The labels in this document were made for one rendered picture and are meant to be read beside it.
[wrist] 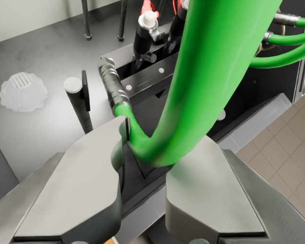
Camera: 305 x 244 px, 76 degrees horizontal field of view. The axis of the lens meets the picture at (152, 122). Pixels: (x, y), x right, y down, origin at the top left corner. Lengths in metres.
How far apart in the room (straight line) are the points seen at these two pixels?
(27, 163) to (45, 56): 0.27
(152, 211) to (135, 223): 0.04
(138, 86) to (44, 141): 0.26
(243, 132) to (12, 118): 0.52
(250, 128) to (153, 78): 0.25
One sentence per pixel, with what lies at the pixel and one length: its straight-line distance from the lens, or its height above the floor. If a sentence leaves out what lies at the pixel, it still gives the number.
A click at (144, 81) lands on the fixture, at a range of 0.39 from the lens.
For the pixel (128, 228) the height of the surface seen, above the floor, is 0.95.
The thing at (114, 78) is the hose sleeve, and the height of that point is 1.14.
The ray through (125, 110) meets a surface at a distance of 0.16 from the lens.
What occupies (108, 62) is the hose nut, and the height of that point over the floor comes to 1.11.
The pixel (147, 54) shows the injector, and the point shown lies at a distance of 0.33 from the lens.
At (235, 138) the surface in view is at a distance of 0.46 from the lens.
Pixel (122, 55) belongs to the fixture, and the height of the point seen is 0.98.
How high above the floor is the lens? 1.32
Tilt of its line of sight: 69 degrees down
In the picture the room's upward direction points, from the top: 40 degrees clockwise
